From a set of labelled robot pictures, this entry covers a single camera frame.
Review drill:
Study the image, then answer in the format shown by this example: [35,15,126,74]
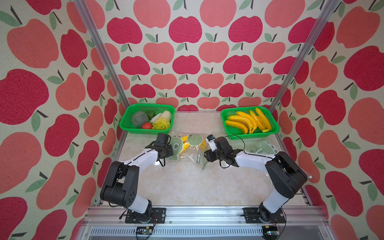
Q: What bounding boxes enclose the yellow banana bunch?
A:
[225,114,258,134]
[250,108,272,133]

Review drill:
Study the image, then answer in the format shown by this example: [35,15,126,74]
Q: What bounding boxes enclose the zip-top bag with dinosaur print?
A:
[246,141,280,155]

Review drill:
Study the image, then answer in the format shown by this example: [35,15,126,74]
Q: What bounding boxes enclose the bananas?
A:
[182,134,207,151]

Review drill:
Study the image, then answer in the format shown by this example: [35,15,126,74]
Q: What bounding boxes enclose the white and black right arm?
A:
[204,135,308,224]

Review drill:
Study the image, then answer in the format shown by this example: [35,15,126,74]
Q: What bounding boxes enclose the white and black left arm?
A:
[100,133,174,223]

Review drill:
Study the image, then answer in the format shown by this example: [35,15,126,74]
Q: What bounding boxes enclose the empty green plastic basket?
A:
[221,107,280,140]

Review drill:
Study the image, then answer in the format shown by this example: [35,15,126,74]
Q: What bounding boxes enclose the yellow-green cabbage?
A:
[150,111,172,130]

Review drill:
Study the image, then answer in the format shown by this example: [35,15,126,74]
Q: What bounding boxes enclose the red tomato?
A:
[142,122,153,130]

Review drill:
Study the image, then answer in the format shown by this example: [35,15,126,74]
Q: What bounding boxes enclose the green pepper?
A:
[146,111,156,120]

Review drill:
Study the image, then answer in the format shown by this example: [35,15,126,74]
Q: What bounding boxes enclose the green broccoli head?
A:
[131,111,149,128]

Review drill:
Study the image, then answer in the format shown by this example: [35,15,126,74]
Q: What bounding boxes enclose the green basket with vegetables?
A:
[120,104,175,135]

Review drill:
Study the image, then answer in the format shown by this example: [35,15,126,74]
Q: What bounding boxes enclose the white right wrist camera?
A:
[206,135,217,152]

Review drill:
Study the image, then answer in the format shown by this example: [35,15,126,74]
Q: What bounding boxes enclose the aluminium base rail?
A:
[74,206,336,240]

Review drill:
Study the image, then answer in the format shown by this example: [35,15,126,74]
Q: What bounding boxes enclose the aluminium frame post left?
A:
[74,0,130,108]

